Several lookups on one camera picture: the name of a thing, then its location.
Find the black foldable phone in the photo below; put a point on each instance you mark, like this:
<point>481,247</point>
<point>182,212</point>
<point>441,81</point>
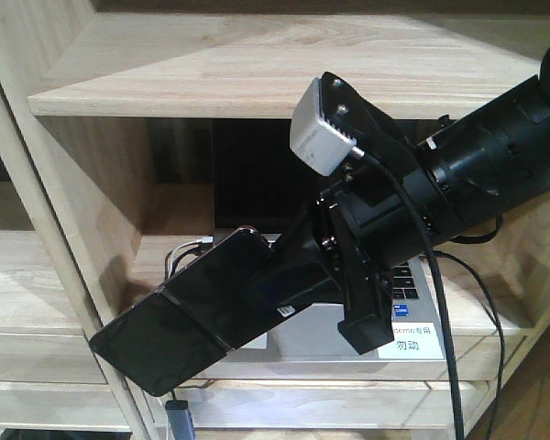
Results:
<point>192,320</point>

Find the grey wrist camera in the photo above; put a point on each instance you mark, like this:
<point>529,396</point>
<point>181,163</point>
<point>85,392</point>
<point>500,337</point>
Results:
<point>313,138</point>

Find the grey usb hub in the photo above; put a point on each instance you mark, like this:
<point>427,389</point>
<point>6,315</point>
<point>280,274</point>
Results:
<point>180,419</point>

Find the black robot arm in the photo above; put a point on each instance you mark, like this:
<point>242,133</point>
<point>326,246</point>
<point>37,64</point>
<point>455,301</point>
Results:
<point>495,158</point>

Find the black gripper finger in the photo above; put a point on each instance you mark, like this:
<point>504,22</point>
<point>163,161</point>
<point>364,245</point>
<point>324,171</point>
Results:
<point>299,272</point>
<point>367,297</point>

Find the silver laptop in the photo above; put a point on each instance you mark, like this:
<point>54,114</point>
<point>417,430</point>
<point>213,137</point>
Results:
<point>259,183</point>

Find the light wooden desk shelf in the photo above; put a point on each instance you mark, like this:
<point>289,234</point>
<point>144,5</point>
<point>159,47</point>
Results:
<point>105,114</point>

